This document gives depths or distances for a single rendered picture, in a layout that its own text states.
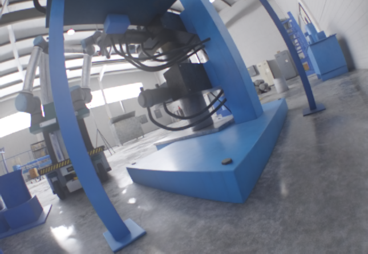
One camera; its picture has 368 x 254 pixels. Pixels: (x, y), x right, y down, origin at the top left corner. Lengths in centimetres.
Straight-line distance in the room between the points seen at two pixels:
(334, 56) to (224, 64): 223
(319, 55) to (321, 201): 258
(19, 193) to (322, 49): 378
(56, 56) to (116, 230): 59
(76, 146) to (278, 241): 55
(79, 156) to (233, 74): 90
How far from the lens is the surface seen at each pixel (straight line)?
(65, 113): 49
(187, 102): 124
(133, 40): 111
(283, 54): 1117
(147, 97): 89
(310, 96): 120
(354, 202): 42
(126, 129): 906
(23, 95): 153
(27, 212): 127
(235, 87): 99
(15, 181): 129
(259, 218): 42
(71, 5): 91
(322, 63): 284
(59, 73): 55
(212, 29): 108
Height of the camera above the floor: 30
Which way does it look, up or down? level
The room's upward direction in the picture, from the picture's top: 21 degrees counter-clockwise
